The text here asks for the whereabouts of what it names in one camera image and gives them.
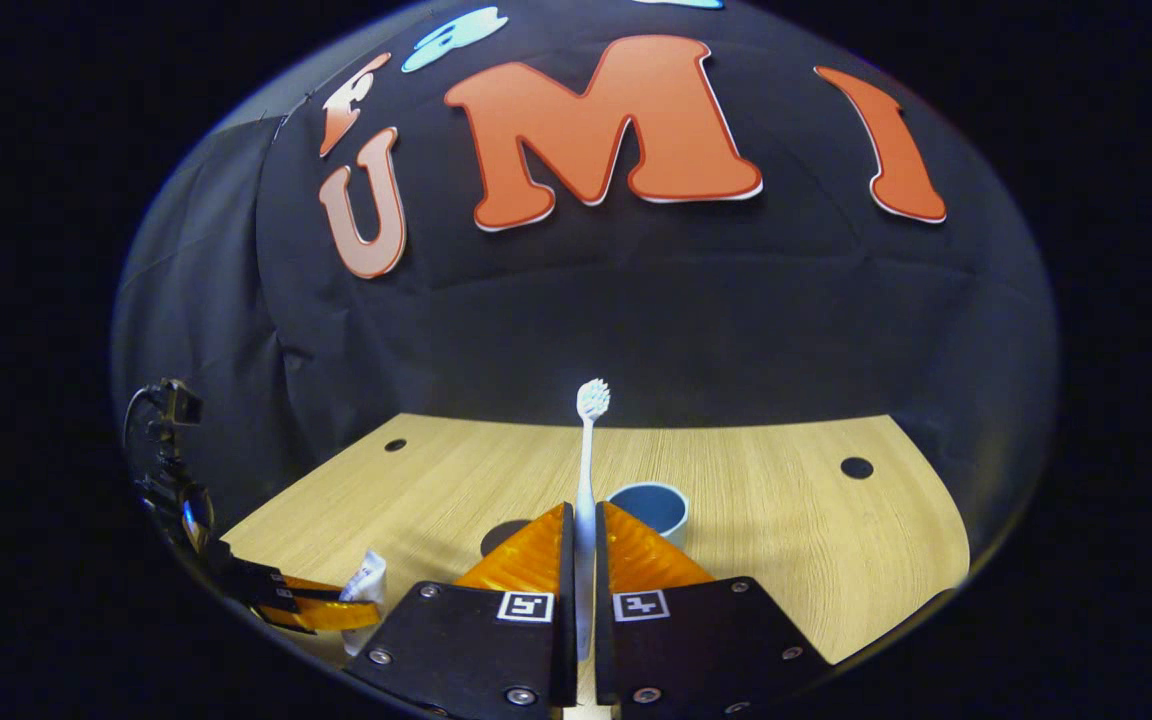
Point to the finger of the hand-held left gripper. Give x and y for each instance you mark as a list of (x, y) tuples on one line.
[(296, 612), (256, 580)]

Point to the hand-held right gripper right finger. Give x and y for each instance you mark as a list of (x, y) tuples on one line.
[(696, 650)]

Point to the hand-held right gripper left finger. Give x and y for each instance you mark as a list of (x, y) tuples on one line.
[(476, 650)]

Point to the white toothpaste tube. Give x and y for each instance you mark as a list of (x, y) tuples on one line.
[(366, 580)]

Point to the dark round coaster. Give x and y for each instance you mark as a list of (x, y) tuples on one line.
[(501, 535)]

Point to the light blue cup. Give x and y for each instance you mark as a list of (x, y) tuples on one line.
[(651, 505)]

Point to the white toothbrush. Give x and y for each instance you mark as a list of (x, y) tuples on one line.
[(586, 480)]

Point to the black backdrop cloth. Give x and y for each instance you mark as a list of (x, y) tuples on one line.
[(636, 320)]

